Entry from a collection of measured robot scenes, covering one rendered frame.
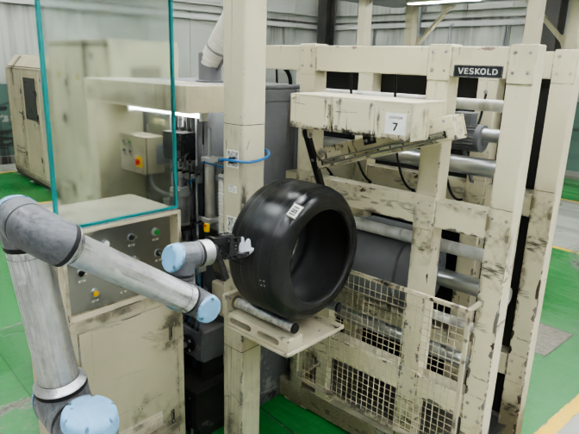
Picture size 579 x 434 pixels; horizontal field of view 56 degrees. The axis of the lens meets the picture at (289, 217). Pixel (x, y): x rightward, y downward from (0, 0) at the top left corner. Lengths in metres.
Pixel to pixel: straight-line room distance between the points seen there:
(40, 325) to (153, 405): 1.20
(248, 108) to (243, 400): 1.36
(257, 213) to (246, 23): 0.74
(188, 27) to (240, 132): 10.30
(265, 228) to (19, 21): 9.46
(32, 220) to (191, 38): 11.25
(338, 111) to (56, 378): 1.40
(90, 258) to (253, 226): 0.77
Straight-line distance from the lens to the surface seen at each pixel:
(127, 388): 2.62
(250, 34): 2.28
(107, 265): 1.51
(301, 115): 2.39
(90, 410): 1.69
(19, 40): 11.14
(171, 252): 1.80
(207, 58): 2.87
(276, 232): 2.00
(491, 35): 12.19
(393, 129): 2.12
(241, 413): 2.77
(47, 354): 1.70
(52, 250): 1.43
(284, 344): 2.21
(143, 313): 2.50
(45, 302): 1.62
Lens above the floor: 1.91
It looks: 16 degrees down
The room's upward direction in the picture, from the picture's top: 2 degrees clockwise
